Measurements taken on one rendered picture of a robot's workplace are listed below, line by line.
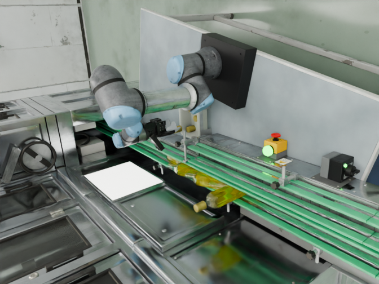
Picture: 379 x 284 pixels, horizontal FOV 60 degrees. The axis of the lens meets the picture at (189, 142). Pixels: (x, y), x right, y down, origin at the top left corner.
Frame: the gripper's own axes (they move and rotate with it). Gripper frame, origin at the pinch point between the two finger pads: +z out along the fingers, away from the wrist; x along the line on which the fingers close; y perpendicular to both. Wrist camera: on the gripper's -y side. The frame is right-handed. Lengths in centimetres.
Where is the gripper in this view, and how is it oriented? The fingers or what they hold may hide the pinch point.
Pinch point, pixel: (176, 128)
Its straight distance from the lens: 176.3
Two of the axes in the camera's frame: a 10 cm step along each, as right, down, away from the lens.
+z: 8.0, -2.6, 5.4
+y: -0.5, -9.3, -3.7
